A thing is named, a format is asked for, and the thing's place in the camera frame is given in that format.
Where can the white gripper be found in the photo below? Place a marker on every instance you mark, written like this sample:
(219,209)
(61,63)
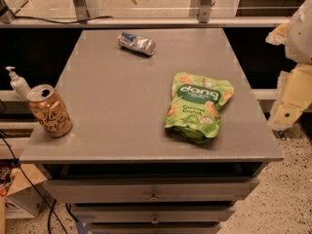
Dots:
(300,38)

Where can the orange soda can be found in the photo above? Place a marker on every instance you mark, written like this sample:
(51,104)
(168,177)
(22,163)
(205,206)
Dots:
(49,109)

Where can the grey metal railing frame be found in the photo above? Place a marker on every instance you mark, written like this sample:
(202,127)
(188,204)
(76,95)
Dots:
(141,13)

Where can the green snack bag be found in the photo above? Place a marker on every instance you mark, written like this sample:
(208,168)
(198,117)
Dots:
(197,100)

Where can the cardboard box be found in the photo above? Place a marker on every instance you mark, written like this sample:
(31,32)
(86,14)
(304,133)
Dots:
(24,195)

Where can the white pump bottle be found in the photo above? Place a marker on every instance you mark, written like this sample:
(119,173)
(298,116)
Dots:
(18,83)

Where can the grey drawer cabinet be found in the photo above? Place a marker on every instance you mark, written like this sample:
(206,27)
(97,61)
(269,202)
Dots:
(120,170)

